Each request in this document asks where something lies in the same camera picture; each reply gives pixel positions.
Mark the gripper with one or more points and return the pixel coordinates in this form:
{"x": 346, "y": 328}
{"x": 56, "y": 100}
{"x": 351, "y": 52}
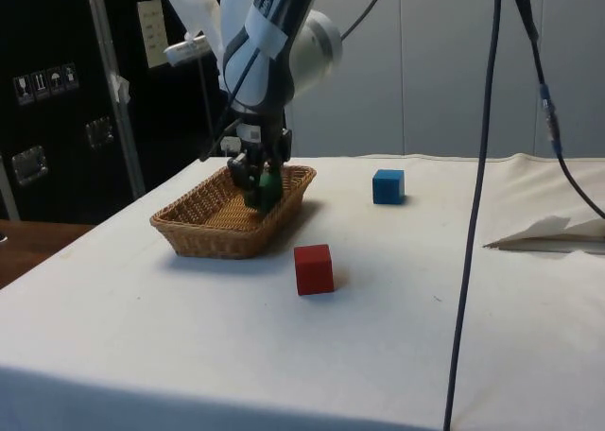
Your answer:
{"x": 275, "y": 140}

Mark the green cube block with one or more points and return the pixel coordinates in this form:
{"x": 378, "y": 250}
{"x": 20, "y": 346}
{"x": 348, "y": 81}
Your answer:
{"x": 267, "y": 192}

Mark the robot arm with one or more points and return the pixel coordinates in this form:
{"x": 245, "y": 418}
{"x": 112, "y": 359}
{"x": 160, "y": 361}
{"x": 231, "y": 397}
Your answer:
{"x": 264, "y": 62}

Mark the wicker basket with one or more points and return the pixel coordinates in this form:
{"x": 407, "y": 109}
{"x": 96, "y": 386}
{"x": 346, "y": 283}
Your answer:
{"x": 222, "y": 228}

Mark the red cube block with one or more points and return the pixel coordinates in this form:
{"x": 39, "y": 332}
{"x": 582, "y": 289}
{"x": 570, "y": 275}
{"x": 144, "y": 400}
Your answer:
{"x": 313, "y": 270}

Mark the blue cube block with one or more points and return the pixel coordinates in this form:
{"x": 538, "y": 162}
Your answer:
{"x": 387, "y": 187}

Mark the metal pole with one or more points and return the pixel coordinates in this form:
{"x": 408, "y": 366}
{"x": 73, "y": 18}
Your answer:
{"x": 120, "y": 119}

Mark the white plastic bag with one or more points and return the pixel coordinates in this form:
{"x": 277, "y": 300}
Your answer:
{"x": 198, "y": 10}

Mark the black cabinet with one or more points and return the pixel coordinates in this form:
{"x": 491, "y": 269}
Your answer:
{"x": 57, "y": 133}

